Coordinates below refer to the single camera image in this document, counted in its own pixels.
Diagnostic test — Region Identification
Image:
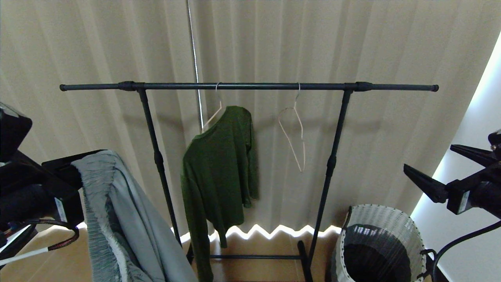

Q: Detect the white laundry basket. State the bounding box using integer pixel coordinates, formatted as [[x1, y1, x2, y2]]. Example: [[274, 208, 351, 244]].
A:
[[330, 204, 438, 282]]

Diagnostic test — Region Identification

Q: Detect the black clothes rack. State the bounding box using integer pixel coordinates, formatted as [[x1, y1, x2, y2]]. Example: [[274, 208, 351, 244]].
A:
[[59, 81, 440, 282]]

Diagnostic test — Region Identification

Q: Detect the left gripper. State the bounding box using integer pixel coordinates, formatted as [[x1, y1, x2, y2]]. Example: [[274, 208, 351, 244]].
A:
[[0, 151, 85, 232]]

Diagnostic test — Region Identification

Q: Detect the black cable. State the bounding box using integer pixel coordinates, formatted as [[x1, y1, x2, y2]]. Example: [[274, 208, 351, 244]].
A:
[[432, 221, 501, 282]]

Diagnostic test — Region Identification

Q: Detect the green printed t-shirt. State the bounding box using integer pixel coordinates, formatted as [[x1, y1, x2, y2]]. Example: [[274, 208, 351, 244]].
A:
[[180, 105, 260, 282]]

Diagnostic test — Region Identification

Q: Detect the pale grey garment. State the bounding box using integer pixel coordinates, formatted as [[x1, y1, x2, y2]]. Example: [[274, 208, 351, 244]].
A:
[[70, 150, 189, 282]]

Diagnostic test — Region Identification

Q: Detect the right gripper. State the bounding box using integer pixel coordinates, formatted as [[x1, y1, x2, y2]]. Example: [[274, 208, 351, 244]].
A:
[[403, 144, 501, 219]]

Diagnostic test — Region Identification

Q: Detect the pink clothes hanger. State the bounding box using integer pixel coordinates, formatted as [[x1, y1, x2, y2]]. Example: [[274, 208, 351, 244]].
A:
[[201, 82, 223, 134], [278, 82, 306, 173]]

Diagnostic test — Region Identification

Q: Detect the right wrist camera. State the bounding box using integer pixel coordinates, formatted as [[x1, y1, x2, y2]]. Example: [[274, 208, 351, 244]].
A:
[[488, 130, 501, 153]]

